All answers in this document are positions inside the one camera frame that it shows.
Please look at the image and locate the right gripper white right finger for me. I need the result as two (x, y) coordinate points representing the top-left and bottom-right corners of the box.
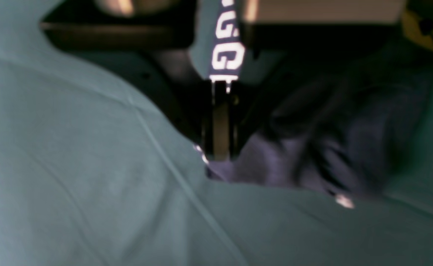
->
(227, 0), (409, 159)

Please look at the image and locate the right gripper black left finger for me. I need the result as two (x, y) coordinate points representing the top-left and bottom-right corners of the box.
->
(39, 0), (215, 159)

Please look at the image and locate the teal table cloth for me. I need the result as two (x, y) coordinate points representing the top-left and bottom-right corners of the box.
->
(0, 0), (433, 266)

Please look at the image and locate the blue-grey T-shirt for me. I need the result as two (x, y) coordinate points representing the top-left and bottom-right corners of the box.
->
(190, 0), (433, 207)

